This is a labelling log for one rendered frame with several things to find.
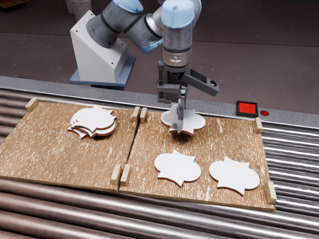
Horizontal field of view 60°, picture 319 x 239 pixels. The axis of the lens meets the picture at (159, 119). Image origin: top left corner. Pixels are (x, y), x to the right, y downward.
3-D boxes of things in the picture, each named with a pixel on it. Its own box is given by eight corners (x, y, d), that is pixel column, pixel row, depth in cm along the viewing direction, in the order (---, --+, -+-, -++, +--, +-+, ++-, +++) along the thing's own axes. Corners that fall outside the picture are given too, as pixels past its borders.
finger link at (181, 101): (177, 116, 82) (179, 87, 80) (183, 117, 82) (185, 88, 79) (176, 121, 77) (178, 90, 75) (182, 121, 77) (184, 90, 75)
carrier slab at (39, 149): (37, 104, 107) (35, 100, 106) (141, 113, 102) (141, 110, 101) (-21, 176, 80) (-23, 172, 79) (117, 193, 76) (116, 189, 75)
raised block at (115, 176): (116, 168, 80) (115, 162, 78) (122, 169, 80) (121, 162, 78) (110, 185, 76) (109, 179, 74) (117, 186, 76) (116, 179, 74)
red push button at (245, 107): (238, 105, 107) (239, 102, 106) (254, 107, 106) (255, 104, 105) (238, 114, 103) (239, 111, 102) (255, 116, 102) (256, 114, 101)
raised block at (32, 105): (34, 102, 105) (32, 96, 103) (39, 103, 105) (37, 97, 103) (26, 112, 100) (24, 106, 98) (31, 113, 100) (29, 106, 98)
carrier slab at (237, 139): (143, 114, 102) (143, 110, 101) (257, 124, 98) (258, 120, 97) (119, 193, 76) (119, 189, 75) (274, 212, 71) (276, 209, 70)
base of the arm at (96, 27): (88, 15, 128) (101, 0, 123) (114, 35, 136) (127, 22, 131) (83, 33, 118) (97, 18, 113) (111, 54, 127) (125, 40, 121)
